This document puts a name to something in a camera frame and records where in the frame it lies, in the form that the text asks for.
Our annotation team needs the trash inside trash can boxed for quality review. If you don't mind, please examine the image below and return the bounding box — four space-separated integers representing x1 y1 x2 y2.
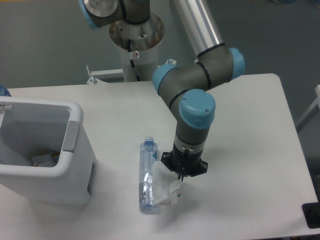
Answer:
31 151 61 168

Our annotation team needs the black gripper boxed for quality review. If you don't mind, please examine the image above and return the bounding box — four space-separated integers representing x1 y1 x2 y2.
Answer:
160 144 208 180

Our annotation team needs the black cable on pedestal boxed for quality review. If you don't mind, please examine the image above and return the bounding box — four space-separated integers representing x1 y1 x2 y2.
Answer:
126 38 141 82

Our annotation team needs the white bracket right of pedestal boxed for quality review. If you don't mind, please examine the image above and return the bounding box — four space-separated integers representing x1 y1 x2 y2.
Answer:
158 58 177 69

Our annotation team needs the crushed clear plastic bottle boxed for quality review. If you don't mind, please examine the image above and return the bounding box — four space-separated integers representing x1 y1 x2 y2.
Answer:
138 136 160 215

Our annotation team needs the white bracket of pedestal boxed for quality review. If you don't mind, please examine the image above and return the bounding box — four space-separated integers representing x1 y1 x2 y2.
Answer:
158 58 177 69
86 65 124 85

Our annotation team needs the white bracket left of pedestal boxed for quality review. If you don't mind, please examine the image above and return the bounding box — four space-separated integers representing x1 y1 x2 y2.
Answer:
86 65 124 85

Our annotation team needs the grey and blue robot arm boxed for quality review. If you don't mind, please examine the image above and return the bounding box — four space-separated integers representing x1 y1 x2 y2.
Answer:
79 0 246 180

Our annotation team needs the black clamp at table edge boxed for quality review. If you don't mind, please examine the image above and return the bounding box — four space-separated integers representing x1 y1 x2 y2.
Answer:
302 202 320 229

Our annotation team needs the blue object at left edge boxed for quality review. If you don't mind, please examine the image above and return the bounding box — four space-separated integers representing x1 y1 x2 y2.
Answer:
0 85 12 97

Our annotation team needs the white plastic trash can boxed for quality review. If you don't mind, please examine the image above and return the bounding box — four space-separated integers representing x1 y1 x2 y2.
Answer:
0 96 97 204

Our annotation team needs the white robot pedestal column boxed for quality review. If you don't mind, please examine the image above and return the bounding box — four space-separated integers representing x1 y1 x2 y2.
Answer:
109 13 165 82

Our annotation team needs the white frame at right edge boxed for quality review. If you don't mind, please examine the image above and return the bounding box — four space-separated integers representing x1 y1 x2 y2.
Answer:
295 84 320 133

